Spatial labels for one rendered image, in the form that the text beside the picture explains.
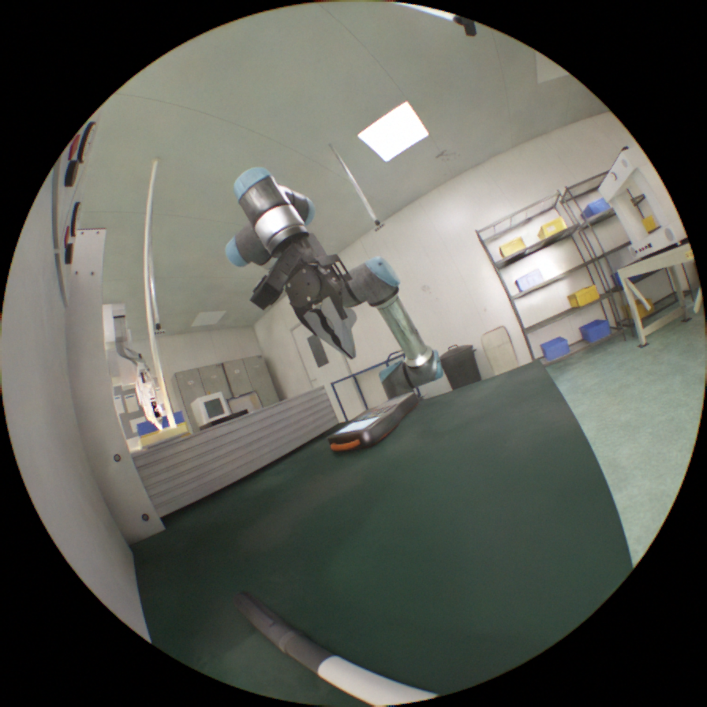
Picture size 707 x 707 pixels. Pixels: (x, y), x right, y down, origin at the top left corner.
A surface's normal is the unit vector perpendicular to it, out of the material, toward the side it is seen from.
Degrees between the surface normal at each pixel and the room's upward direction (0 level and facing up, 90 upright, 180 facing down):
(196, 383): 90
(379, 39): 180
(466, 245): 90
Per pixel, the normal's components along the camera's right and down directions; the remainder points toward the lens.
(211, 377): 0.75, -0.35
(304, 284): -0.48, 0.41
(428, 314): -0.55, 0.15
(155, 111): 0.37, 0.92
